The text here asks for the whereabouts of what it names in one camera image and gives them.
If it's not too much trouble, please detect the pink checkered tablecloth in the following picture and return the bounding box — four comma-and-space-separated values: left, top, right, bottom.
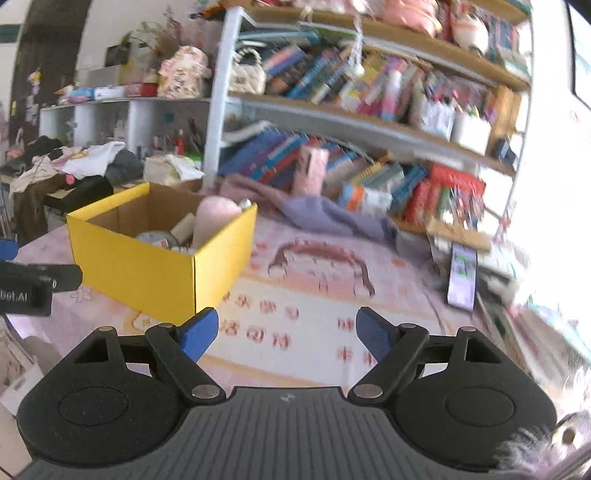
8, 202, 555, 393

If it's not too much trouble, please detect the orange blue small box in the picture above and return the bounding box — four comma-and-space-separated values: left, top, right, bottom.
337, 184, 393, 218

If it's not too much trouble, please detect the yellow cardboard box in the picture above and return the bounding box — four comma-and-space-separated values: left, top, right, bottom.
67, 183, 257, 325

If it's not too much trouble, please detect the cartoon printed desk mat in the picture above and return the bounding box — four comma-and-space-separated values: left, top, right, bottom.
128, 230, 463, 388

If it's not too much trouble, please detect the red book box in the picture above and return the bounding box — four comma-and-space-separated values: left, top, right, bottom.
403, 164, 486, 230

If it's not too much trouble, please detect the pink plush toy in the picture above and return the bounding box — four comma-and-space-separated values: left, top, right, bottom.
191, 195, 242, 250

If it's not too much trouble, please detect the white bookshelf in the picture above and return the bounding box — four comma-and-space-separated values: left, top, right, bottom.
38, 0, 537, 241

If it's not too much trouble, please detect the pile of clothes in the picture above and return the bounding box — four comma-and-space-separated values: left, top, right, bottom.
1, 136, 143, 245

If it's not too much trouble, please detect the black smartphone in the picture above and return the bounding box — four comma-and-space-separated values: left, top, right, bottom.
447, 243, 478, 312

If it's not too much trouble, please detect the pink cloth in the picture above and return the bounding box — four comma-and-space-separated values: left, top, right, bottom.
217, 174, 290, 213

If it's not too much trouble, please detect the purple cloth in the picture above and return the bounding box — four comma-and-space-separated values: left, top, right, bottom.
276, 197, 400, 243

